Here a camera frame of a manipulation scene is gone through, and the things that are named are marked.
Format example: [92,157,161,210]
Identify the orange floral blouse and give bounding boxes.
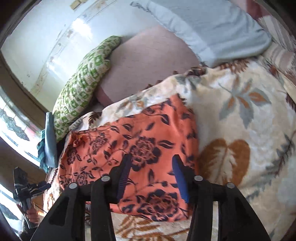
[57,94,198,222]

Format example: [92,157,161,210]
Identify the wall switch plate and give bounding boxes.
[70,0,82,10]

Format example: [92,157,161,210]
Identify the pink bed sheet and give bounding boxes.
[94,25,199,107]

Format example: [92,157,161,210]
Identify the green patterned pillow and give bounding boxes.
[53,36,121,142]

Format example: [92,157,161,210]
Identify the blue folded cloth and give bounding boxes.
[45,112,58,168]

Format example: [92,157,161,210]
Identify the person's left hand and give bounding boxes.
[23,207,40,225]

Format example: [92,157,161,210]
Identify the window with curtain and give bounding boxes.
[1,89,45,230]

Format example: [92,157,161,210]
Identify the striped floral quilt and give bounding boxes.
[257,15,295,95]

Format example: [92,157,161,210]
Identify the teal striped cloth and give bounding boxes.
[37,130,49,174]

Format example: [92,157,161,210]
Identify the light blue pillow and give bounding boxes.
[130,0,271,68]

